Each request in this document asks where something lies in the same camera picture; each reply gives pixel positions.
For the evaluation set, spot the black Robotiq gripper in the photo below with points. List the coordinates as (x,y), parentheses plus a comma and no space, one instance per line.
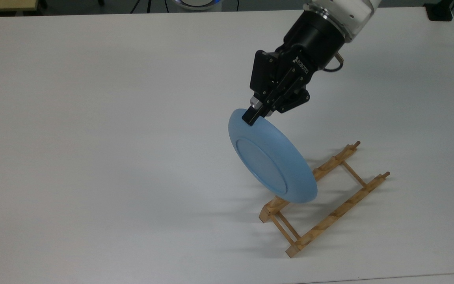
(313,43)

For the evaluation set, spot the blue round plate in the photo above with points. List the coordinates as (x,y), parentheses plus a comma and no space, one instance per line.
(270,161)

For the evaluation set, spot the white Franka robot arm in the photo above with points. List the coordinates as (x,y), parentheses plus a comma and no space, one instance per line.
(349,12)

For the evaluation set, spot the wooden plate rack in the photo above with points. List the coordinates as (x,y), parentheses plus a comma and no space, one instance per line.
(329,221)

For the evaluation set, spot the black tripod legs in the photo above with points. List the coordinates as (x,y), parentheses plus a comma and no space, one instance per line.
(149,4)

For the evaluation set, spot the light wooden table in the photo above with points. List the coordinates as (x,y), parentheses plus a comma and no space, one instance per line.
(2,4)

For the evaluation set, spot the black camera stand pole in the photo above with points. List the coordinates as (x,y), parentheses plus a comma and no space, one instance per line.
(440,12)

